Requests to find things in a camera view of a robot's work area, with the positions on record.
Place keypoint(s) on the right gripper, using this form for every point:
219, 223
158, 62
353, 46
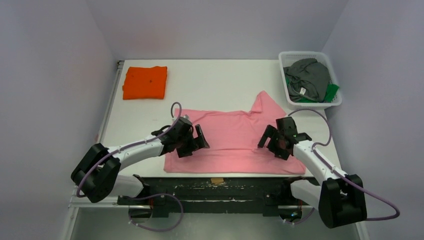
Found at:
276, 139

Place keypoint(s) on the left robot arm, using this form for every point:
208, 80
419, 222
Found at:
97, 175

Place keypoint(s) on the green t shirt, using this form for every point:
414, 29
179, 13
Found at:
312, 90

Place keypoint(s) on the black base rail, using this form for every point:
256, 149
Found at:
237, 195

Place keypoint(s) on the pink t shirt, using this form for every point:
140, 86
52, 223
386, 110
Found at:
233, 138

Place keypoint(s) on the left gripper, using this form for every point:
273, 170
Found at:
200, 142

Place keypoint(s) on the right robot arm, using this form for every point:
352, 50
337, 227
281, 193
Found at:
334, 196

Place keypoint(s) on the brown tape piece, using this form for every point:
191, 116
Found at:
217, 180

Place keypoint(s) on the white plastic basket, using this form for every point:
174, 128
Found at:
287, 58

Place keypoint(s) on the grey t shirt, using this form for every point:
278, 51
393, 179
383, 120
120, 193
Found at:
308, 67

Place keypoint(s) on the folded orange t shirt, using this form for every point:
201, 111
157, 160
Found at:
145, 83

